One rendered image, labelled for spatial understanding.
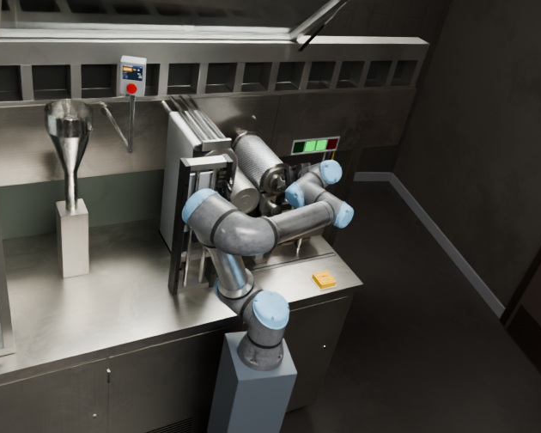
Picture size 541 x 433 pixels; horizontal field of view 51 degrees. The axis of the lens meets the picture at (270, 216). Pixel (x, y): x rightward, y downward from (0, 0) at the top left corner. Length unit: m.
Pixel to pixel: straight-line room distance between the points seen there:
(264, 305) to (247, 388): 0.29
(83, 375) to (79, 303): 0.24
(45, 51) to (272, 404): 1.36
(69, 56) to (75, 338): 0.90
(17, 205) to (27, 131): 0.30
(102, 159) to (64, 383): 0.80
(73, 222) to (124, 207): 0.40
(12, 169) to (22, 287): 0.41
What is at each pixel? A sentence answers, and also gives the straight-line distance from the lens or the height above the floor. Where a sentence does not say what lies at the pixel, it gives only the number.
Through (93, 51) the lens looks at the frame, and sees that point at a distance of 2.00.
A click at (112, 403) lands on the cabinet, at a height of 0.57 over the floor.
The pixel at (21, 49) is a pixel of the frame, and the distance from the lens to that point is 1.97.
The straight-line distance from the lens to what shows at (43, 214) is 2.27.
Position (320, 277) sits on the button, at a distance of 2.22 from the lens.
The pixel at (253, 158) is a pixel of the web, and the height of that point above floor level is 1.29.
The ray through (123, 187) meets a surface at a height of 1.07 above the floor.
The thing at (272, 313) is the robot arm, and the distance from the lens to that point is 1.73.
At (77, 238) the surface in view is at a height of 1.07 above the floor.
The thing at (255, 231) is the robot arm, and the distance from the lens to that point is 1.42.
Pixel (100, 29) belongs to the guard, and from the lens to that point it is 1.99.
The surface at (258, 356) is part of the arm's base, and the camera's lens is 1.84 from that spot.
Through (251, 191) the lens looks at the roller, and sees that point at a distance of 2.08.
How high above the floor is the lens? 2.32
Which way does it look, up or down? 34 degrees down
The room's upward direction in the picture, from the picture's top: 12 degrees clockwise
